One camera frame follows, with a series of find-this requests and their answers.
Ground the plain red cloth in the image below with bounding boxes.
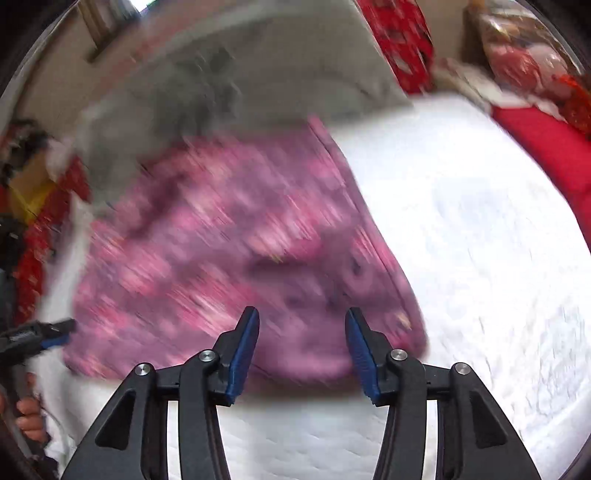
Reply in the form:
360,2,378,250
489,104,591,250

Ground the red patterned blanket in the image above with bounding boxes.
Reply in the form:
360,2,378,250
14,0,437,324

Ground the person's left hand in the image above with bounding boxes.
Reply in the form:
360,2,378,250
16,372,48,445

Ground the yellow cardboard box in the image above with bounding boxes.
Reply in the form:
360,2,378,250
9,150,58,222

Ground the purple floral shirt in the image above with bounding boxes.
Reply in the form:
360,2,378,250
62,115,430,384

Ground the clear plastic bag of toys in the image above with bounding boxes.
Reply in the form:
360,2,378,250
464,0,591,134

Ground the pile of mixed clothes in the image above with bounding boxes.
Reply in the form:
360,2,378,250
0,117,51,181

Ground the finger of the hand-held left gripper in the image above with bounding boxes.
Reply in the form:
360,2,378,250
39,318,78,350

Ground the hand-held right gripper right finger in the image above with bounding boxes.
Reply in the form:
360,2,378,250
345,308,543,480

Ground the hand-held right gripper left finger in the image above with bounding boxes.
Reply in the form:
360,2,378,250
60,306,260,480

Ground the grey floral pillow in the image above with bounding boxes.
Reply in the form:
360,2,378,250
76,0,414,204

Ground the white quilted mattress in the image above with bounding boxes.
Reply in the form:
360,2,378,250
34,90,591,480

